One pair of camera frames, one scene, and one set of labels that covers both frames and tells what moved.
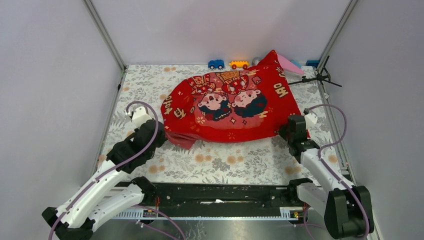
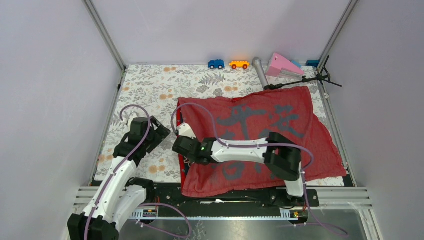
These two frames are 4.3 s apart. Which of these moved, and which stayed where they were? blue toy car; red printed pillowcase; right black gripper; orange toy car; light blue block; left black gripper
Moved: right black gripper; red printed pillowcase
Stayed: left black gripper; light blue block; orange toy car; blue toy car
